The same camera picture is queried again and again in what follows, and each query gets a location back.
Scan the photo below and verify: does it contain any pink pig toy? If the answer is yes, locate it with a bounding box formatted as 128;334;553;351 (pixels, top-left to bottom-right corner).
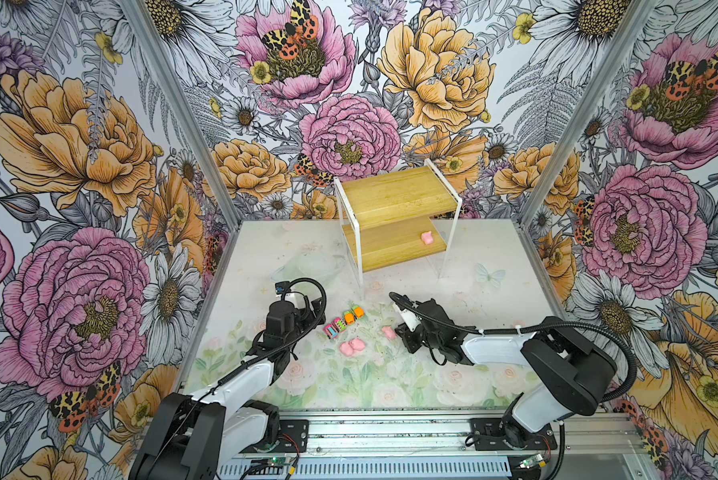
339;342;355;357
420;231;434;245
382;326;397;340
350;338;366;352

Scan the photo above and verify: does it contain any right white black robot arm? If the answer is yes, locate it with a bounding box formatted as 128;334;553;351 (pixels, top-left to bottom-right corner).
389;292;617;450

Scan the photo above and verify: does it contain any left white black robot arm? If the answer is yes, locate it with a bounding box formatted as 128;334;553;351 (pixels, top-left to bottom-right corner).
128;293;326;479

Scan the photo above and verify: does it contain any white wooden two-tier shelf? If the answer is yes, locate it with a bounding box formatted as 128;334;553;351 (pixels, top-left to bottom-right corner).
334;159;463;288

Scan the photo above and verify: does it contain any orange green toy car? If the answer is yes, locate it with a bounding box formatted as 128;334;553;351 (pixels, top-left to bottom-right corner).
351;306;365;319

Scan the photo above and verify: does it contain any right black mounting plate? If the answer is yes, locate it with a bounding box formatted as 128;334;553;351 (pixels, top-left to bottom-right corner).
464;417;558;451

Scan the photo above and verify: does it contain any black mounting plate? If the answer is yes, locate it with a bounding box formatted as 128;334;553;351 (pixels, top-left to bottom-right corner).
252;419;310;454
464;417;558;451

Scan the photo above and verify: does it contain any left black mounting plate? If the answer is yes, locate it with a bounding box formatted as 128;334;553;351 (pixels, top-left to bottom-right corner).
252;419;310;454

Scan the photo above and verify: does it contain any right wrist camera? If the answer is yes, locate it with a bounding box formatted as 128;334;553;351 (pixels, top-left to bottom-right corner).
400;309;421;332

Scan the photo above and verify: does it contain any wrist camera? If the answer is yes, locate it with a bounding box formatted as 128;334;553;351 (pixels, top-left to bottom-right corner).
400;309;421;332
275;280;291;295

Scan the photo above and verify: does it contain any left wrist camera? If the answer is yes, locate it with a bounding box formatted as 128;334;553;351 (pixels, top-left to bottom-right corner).
275;280;291;295

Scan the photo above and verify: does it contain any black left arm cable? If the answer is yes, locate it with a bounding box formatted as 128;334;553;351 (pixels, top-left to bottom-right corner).
238;277;330;385

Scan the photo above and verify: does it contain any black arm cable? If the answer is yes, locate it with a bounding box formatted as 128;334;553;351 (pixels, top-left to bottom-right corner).
238;277;330;385
388;292;637;403

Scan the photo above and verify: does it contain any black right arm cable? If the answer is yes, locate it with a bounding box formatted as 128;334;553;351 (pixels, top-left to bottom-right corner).
388;292;637;403

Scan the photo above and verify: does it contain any white vented cable duct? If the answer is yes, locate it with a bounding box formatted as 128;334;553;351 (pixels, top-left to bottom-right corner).
217;455;512;479

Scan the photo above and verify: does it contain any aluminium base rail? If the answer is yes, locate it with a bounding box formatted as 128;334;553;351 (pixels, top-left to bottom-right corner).
281;408;644;457

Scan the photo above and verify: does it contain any aluminium left corner post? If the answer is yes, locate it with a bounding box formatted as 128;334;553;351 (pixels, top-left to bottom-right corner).
122;1;241;234

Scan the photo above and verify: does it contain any aluminium corner post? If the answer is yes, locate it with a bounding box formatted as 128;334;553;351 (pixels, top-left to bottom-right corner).
122;1;241;234
518;1;657;227

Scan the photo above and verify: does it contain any aluminium right corner post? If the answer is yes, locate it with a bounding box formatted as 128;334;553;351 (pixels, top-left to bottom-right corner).
518;1;657;227

